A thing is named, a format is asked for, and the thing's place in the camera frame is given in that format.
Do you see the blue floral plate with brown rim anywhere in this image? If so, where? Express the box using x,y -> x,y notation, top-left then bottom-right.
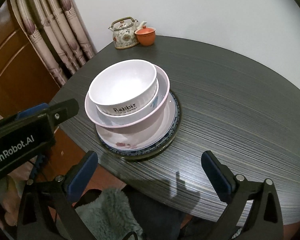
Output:
95,91 -> 182,161

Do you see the brown wooden door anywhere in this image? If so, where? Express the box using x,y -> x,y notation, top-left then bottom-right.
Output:
0,1 -> 60,117

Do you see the beige patterned curtain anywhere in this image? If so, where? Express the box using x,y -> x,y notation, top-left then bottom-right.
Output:
10,0 -> 95,86

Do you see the large pink bowl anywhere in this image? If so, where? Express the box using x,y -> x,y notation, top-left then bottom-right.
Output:
84,66 -> 170,133

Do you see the white rabbit bowl pink base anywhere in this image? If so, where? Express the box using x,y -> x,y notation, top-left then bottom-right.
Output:
88,59 -> 157,116

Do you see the white plate with pink roses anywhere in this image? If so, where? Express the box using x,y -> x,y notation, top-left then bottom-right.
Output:
96,92 -> 178,151

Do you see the floral ceramic teapot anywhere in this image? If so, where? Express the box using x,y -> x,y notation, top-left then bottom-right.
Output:
108,17 -> 147,50

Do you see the grey fluffy sleeve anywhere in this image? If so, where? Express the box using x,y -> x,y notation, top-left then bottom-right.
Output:
74,188 -> 143,239

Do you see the white bowl with blue base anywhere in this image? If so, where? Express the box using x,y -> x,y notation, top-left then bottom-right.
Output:
88,60 -> 159,126

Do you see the orange lidded tea cup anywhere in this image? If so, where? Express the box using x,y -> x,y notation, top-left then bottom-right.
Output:
135,26 -> 156,46

